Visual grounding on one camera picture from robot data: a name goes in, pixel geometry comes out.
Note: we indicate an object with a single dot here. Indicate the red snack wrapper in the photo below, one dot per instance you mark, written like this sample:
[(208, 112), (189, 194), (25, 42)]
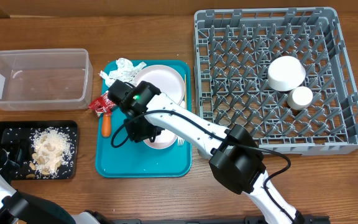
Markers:
[(102, 105)]

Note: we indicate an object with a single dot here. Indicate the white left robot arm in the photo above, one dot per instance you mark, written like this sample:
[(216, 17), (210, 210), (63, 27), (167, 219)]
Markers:
[(15, 205)]

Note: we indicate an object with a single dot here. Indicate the large white plate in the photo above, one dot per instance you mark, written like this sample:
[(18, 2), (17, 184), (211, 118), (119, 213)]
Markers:
[(167, 79)]

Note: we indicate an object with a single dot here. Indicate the white plastic fork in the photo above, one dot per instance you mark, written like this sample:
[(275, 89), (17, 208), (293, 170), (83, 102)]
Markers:
[(180, 141)]

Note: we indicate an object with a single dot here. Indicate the clear plastic bin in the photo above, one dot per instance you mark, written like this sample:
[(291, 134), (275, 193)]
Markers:
[(45, 79)]

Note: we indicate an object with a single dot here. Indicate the light green bowl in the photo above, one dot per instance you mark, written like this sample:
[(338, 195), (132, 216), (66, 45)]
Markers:
[(285, 73)]

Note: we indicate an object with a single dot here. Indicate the pink bowl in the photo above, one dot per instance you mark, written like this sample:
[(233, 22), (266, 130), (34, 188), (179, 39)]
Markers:
[(162, 141)]

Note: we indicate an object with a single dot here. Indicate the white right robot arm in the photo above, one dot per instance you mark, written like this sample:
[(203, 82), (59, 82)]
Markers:
[(234, 158)]

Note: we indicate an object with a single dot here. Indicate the rice and peanut scraps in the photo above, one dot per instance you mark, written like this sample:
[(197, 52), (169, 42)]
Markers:
[(53, 151)]

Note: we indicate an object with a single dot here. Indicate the crumpled white paper napkin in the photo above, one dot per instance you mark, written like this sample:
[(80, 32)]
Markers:
[(125, 72)]

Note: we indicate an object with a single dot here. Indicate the orange carrot piece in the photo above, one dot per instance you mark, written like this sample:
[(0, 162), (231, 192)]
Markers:
[(106, 125)]

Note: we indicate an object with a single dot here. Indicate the black food waste tray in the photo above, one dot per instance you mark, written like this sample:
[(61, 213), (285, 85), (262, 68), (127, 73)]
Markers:
[(15, 139)]

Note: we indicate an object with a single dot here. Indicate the teal plastic tray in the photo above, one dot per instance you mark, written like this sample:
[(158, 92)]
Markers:
[(138, 160)]

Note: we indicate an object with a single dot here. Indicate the white plastic cup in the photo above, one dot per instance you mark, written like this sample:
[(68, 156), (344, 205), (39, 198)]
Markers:
[(300, 98)]

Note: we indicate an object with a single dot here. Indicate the grey dishwasher rack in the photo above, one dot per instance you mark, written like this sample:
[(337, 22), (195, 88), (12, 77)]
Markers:
[(233, 49)]

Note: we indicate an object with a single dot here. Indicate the wooden chopstick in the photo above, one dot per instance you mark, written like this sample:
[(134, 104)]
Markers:
[(185, 94)]

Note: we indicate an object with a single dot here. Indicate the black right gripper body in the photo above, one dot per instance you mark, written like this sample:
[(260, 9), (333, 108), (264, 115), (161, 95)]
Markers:
[(142, 125)]

